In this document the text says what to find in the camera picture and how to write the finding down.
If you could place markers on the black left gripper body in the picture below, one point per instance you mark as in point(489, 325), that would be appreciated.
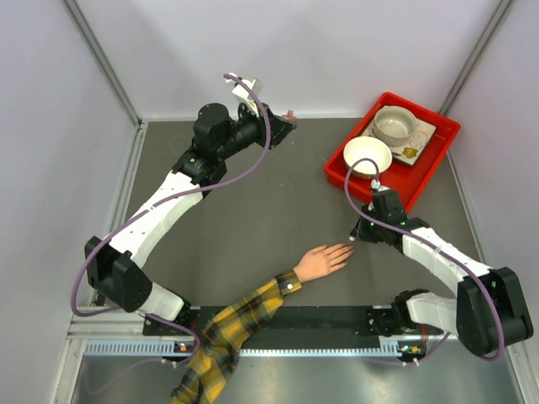
point(272, 140)

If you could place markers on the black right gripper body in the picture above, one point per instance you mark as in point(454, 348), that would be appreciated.
point(370, 231)

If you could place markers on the pink nail polish bottle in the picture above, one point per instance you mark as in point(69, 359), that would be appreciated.
point(289, 116)

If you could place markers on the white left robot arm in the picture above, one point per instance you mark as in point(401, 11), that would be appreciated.
point(114, 265)

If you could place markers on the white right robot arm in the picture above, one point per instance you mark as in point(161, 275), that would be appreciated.
point(487, 311)

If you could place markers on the mannequin hand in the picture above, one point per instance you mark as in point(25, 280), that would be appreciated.
point(322, 261)

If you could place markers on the red plastic bin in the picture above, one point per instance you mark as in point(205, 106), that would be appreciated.
point(410, 182)

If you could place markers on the white tape roll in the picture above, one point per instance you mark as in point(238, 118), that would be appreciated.
point(368, 156)

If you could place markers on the square floral saucer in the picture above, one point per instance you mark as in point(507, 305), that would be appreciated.
point(410, 152)

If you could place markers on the beige ceramic cup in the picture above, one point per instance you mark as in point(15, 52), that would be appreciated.
point(394, 125)

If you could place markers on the yellow plaid sleeve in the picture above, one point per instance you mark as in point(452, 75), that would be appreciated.
point(225, 333)

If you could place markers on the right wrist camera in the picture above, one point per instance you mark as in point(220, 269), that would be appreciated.
point(377, 187)

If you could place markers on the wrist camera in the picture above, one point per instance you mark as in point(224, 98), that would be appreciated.
point(243, 90)
point(377, 187)

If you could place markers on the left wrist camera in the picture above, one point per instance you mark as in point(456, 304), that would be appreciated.
point(243, 90)

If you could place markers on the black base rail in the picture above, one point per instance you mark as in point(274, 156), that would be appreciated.
point(326, 327)

